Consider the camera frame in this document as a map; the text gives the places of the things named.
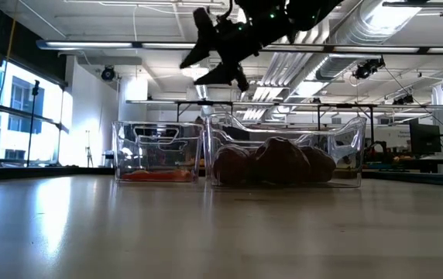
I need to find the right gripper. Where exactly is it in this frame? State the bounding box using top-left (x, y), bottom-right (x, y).
top-left (179, 6), bottom-right (287, 93)

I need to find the narrow clear plastic bin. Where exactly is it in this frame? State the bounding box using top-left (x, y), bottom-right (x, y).
top-left (112, 120), bottom-right (204, 184)

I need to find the small distant tripod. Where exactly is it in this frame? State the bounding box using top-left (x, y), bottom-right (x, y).
top-left (84, 130), bottom-right (94, 168)

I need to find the wide clear plastic bin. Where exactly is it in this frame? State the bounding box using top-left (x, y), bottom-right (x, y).
top-left (204, 111), bottom-right (368, 190)

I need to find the black tripod stand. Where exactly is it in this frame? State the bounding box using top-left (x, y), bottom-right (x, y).
top-left (25, 78), bottom-right (43, 168)

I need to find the black computer monitor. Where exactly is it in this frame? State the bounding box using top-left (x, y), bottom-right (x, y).
top-left (408, 122), bottom-right (442, 157)

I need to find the distant dark desk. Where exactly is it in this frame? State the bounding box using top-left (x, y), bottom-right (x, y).
top-left (362, 153), bottom-right (443, 174)

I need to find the ceiling mounted black camera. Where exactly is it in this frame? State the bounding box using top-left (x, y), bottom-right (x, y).
top-left (101, 65), bottom-right (116, 82)
top-left (352, 57), bottom-right (386, 81)

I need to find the silver ventilation duct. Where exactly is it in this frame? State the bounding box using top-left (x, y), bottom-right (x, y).
top-left (314, 0), bottom-right (424, 81)

